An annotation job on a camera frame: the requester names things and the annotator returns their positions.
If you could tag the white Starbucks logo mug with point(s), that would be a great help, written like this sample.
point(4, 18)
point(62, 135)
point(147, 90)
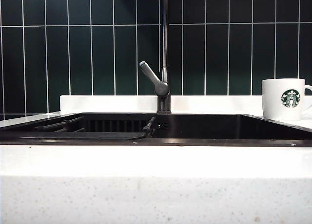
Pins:
point(278, 99)

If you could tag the black sink drain rack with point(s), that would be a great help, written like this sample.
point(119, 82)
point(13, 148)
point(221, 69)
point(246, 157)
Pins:
point(97, 135)

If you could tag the black sink basin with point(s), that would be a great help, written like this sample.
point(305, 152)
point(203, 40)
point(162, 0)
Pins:
point(219, 129)

